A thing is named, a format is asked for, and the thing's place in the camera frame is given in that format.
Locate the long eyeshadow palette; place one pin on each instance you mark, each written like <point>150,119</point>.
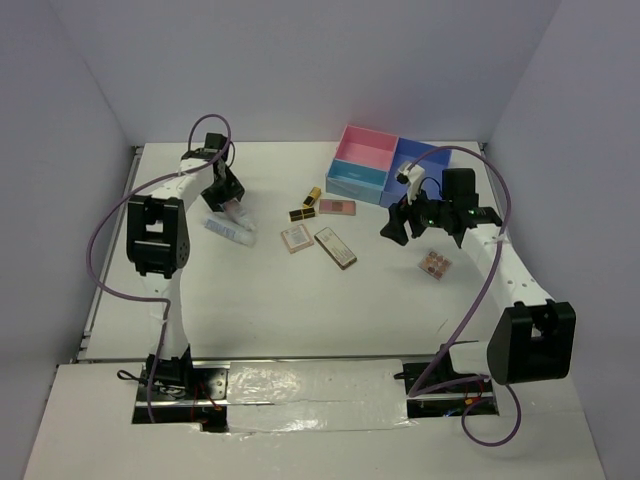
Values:
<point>335,248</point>

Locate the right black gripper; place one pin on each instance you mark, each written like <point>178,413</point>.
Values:
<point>400,213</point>

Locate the black gold lipstick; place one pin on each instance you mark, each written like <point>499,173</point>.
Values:
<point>302,214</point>

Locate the pink organizer bin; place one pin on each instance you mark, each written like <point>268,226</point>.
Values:
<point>365,147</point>

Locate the teal capped cream tube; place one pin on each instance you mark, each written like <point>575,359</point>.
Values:
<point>239,214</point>

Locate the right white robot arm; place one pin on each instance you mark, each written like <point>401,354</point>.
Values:
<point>533,338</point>

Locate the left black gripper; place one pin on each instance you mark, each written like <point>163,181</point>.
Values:
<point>235,189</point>

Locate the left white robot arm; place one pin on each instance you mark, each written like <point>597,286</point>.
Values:
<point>158,245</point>

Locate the square pink compact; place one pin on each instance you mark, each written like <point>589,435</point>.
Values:
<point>297,238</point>

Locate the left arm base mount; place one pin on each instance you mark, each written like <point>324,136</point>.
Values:
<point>202,403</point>

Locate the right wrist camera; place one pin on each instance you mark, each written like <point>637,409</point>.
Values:
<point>412,176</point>

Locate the gold lipstick upright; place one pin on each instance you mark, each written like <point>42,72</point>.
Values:
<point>312,197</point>

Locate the aluminium rail frame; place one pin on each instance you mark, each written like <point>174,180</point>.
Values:
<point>112,229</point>

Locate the pink blush palette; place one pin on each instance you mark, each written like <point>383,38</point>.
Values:
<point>337,207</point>

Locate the nine colour eyeshadow palette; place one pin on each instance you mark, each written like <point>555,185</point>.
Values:
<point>435,264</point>

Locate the light blue organizer bin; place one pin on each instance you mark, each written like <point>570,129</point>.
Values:
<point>355,181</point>

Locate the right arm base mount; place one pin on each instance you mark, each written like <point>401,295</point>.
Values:
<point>450,401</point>

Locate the white blue cream tube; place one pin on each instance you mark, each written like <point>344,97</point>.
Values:
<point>230,231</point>

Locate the white foam board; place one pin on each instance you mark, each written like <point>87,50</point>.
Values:
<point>334,420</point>

